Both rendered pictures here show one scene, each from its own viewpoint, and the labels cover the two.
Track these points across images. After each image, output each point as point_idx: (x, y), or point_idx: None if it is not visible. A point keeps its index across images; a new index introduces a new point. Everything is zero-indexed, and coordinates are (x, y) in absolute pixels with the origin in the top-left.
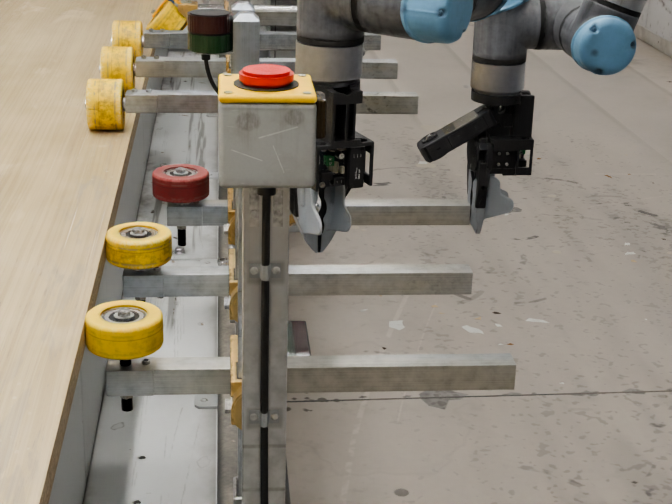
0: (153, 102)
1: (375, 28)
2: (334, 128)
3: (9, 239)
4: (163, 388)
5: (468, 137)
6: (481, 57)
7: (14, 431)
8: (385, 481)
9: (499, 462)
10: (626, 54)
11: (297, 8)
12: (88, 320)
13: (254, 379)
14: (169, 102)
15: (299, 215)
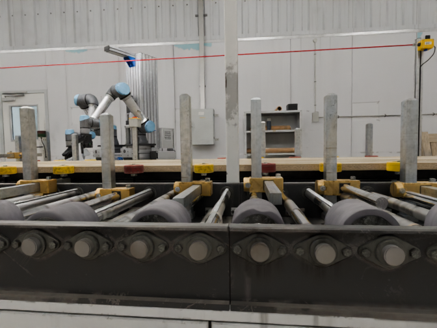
0: (1, 155)
1: (94, 125)
2: (91, 138)
3: (45, 161)
4: None
5: (70, 151)
6: (69, 140)
7: (115, 160)
8: None
9: None
10: (95, 136)
11: (82, 123)
12: (89, 159)
13: (137, 148)
14: (4, 155)
15: (83, 153)
